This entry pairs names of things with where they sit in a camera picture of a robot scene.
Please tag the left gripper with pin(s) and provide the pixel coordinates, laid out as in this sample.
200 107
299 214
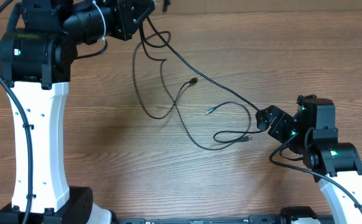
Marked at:
121 10

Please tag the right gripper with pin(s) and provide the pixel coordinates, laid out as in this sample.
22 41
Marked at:
282 121

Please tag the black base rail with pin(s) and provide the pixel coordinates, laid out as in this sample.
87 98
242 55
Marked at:
199 220

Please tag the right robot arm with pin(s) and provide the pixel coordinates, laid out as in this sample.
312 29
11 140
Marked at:
309 143

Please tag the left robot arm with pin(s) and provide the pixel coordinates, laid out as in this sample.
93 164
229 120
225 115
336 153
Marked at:
36 54

